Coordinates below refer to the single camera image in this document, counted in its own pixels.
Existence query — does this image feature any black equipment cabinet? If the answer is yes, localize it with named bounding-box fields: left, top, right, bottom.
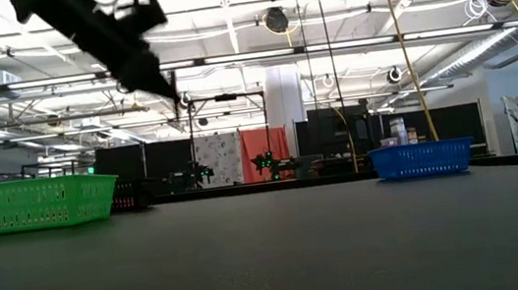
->
left=305, top=103, right=374, bottom=162

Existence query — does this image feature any black metal rig frame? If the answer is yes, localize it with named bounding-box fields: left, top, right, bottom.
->
left=182, top=87, right=278, bottom=192

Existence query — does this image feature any black table mat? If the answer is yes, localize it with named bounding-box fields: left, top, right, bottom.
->
left=0, top=160, right=518, bottom=290

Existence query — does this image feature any green plastic basket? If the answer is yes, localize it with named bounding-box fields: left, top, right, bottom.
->
left=0, top=167, right=124, bottom=235

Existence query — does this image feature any white square column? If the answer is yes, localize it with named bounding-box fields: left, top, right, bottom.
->
left=261, top=63, right=312, bottom=162

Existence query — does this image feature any black partition panel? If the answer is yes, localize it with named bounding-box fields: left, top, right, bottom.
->
left=378, top=101, right=488, bottom=156
left=92, top=137, right=200, bottom=203

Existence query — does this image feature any black plastic basket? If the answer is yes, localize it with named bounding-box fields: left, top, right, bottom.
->
left=108, top=175, right=155, bottom=214

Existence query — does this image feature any blue plastic basket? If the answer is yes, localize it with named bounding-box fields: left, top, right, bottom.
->
left=368, top=135, right=478, bottom=185

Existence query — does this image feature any yellow extension cord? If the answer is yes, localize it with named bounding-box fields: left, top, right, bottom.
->
left=377, top=0, right=440, bottom=146

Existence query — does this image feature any orange cloth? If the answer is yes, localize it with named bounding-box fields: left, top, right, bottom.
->
left=237, top=125, right=294, bottom=186

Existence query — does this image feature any grey patterned cloth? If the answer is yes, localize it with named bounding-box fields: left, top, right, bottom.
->
left=192, top=131, right=248, bottom=190

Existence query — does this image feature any white container stack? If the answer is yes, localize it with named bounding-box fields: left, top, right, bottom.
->
left=376, top=114, right=422, bottom=149

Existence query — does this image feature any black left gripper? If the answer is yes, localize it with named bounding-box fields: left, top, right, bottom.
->
left=42, top=0, right=178, bottom=116

